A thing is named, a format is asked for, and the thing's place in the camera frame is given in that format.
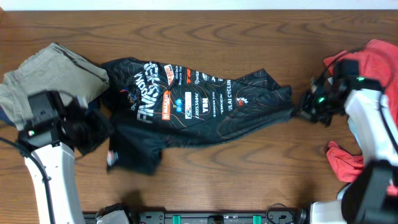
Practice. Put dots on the red shirt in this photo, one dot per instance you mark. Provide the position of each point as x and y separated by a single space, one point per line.
377 60

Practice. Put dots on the folded navy garment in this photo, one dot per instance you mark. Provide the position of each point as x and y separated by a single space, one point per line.
4 118

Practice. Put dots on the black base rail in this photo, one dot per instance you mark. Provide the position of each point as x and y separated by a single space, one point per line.
121 213

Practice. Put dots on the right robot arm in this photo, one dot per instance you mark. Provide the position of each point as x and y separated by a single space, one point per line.
364 102

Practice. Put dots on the black cycling jersey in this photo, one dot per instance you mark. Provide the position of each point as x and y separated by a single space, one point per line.
156 106

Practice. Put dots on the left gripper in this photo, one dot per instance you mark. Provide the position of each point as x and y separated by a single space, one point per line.
104 128

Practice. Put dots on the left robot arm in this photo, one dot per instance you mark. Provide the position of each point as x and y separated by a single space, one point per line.
49 140

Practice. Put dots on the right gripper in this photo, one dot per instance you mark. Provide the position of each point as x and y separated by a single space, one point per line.
304 111

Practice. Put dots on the folded khaki trousers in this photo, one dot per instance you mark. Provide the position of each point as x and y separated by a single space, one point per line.
52 68

